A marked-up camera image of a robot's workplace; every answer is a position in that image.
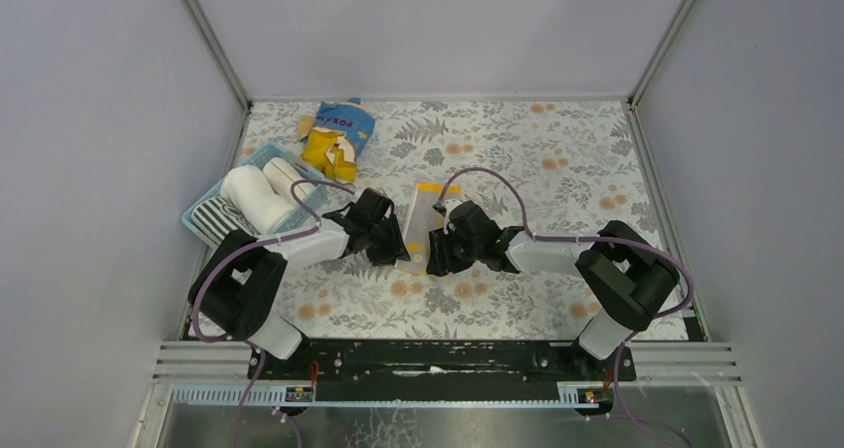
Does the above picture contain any grey yellow patterned towel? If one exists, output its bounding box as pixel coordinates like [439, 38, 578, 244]
[395, 181, 443, 275]

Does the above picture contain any cream terry towel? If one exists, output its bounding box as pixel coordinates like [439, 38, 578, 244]
[262, 157, 316, 201]

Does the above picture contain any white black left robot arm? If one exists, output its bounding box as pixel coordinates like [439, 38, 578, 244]
[188, 188, 409, 359]

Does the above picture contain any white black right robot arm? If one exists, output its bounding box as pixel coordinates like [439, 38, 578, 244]
[426, 199, 684, 360]

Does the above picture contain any floral patterned table mat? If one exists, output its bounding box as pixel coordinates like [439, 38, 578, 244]
[272, 102, 660, 339]

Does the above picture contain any light blue plastic basket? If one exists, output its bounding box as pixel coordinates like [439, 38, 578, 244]
[181, 141, 327, 247]

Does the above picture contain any blue yellow printed towel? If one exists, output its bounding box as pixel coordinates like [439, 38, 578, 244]
[298, 98, 375, 184]

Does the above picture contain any black white striped rolled towel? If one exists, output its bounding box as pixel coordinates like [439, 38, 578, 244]
[189, 196, 259, 246]

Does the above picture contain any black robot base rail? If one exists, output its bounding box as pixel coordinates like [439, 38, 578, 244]
[248, 338, 637, 402]

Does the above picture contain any white slotted cable duct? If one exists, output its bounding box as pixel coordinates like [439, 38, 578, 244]
[169, 381, 616, 410]

